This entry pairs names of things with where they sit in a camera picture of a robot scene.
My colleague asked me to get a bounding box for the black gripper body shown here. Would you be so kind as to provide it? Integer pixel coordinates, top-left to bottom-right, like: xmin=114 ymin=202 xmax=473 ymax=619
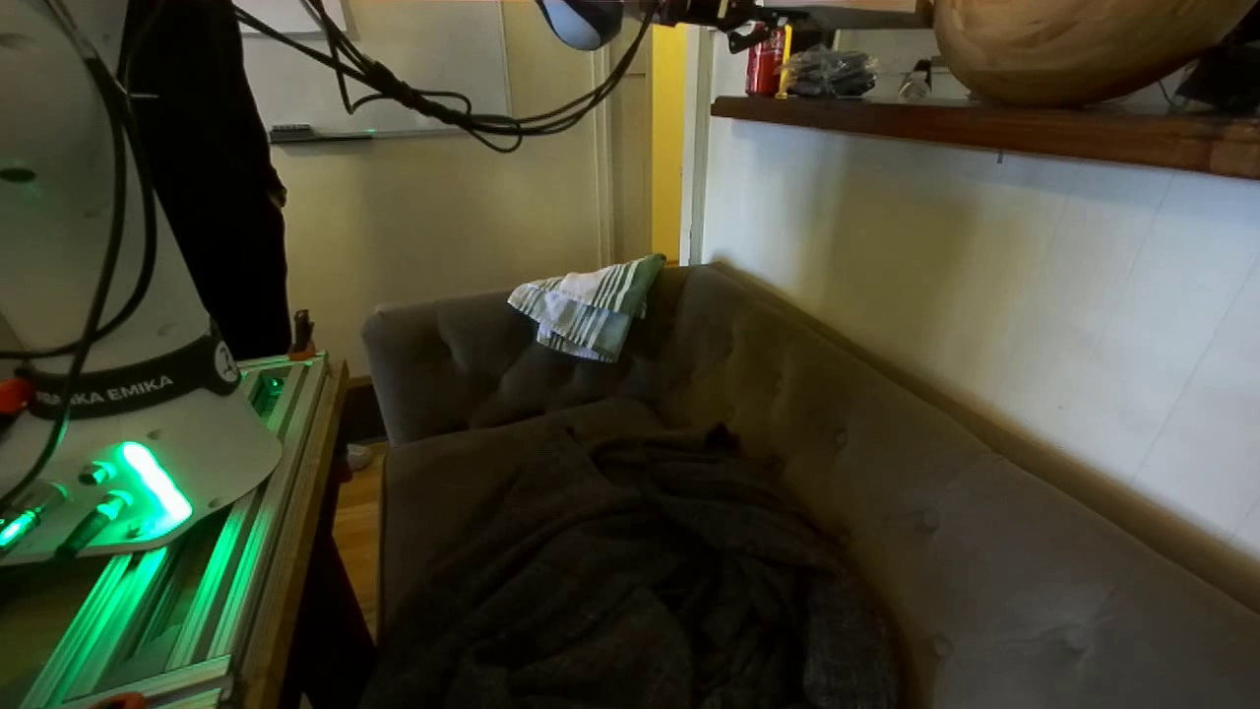
xmin=624 ymin=0 xmax=741 ymax=34

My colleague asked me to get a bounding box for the clear plastic bag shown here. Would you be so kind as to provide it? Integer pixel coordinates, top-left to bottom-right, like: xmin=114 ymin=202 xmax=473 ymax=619
xmin=784 ymin=42 xmax=880 ymax=103

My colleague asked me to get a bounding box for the white whiteboard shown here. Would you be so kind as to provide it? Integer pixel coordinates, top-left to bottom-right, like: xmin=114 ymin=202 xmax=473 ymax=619
xmin=232 ymin=0 xmax=519 ymax=144

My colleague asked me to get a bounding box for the wooden counter shelf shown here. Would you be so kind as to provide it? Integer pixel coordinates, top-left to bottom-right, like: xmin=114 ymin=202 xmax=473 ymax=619
xmin=706 ymin=90 xmax=1260 ymax=185

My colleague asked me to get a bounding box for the white and green cloth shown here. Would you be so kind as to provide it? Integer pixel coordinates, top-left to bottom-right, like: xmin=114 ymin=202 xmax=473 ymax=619
xmin=502 ymin=253 xmax=669 ymax=366

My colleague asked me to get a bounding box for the large wooden bowl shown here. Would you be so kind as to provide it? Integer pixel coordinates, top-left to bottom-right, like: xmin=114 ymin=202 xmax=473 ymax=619
xmin=930 ymin=0 xmax=1260 ymax=111

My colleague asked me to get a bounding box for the black whiteboard marker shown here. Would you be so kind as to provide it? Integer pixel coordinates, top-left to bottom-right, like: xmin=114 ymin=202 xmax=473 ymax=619
xmin=263 ymin=120 xmax=383 ymax=151

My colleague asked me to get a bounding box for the black and red clamp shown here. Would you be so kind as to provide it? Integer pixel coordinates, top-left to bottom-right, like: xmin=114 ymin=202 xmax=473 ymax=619
xmin=286 ymin=308 xmax=322 ymax=363

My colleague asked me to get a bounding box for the dark grey blanket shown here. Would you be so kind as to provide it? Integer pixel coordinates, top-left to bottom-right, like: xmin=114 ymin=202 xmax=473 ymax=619
xmin=359 ymin=390 xmax=910 ymax=709

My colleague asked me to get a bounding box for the black cable bundle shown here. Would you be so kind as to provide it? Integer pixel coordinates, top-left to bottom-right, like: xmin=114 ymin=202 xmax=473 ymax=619
xmin=0 ymin=0 xmax=661 ymax=508

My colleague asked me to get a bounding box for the aluminium frame robot table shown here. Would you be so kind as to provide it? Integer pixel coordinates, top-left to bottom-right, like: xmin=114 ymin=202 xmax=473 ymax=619
xmin=0 ymin=350 xmax=354 ymax=709

